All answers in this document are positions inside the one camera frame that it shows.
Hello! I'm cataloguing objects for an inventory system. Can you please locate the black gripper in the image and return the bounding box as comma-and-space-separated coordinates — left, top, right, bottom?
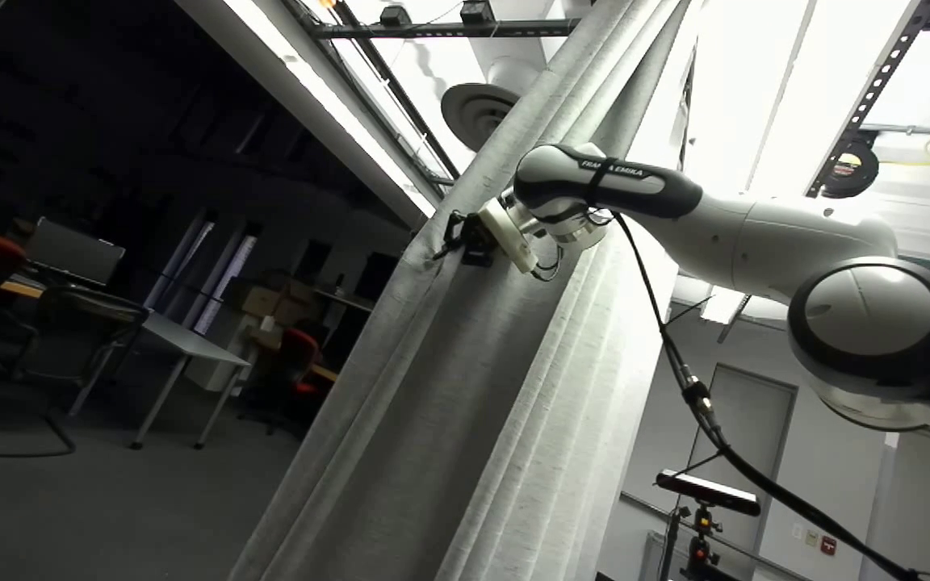
434, 208, 504, 266

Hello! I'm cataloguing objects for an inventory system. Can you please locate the gray fabric curtain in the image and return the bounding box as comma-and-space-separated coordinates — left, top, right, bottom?
222, 0, 709, 581

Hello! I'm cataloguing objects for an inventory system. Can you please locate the round dome ceiling light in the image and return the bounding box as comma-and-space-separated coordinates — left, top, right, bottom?
441, 81, 523, 156

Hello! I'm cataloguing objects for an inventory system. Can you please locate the red swivel chair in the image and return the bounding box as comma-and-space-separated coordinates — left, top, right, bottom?
267, 327, 329, 426

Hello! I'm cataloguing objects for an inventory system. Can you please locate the cardboard boxes stack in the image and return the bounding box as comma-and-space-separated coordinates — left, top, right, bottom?
235, 276, 319, 355

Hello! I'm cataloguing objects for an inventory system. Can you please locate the white ceiling beam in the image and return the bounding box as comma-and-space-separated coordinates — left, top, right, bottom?
175, 0, 448, 231

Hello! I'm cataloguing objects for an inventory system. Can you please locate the black ceiling pipe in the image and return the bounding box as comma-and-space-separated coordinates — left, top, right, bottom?
309, 9, 585, 45

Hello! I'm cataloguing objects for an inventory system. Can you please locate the white folding table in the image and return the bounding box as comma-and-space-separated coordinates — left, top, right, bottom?
62, 309, 255, 456

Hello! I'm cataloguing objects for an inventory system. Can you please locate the gray door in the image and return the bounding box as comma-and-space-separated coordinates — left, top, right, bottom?
689, 362, 797, 567

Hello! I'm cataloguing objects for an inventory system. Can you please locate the dark laptop screen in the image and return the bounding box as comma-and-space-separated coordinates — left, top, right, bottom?
25, 213, 128, 290

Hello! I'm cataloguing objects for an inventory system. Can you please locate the dark wooden desk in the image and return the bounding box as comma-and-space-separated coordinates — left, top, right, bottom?
0, 270, 150, 374

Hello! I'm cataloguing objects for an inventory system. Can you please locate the black round ceiling fixture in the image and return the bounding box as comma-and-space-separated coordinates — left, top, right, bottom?
818, 131, 884, 203

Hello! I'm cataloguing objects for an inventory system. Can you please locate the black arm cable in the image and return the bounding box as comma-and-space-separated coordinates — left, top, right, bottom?
606, 205, 928, 581

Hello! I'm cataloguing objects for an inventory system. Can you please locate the black bar camera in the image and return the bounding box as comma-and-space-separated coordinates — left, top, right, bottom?
653, 467, 765, 519

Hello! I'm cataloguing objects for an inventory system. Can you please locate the black camera tripod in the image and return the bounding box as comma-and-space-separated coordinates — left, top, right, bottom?
675, 501, 729, 581

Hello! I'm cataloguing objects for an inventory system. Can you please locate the black perforated ceiling rail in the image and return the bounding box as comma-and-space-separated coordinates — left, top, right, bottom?
800, 0, 930, 203

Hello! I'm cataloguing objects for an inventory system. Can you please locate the black floor cable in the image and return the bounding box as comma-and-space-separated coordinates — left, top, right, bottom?
0, 410, 80, 461

